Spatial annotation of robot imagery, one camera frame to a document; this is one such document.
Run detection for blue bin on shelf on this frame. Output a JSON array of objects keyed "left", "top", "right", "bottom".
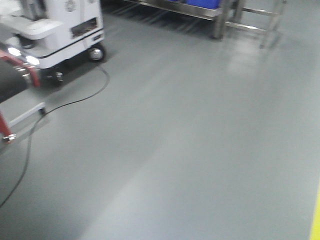
[{"left": 170, "top": 0, "right": 221, "bottom": 10}]

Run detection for black floor cable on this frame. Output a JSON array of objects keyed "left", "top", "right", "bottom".
[{"left": 0, "top": 65, "right": 111, "bottom": 209}]

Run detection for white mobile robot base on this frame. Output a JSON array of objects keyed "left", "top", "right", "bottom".
[{"left": 0, "top": 0, "right": 107, "bottom": 86}]

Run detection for red conveyor frame end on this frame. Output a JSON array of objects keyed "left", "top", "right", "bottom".
[{"left": 0, "top": 45, "right": 47, "bottom": 144}]

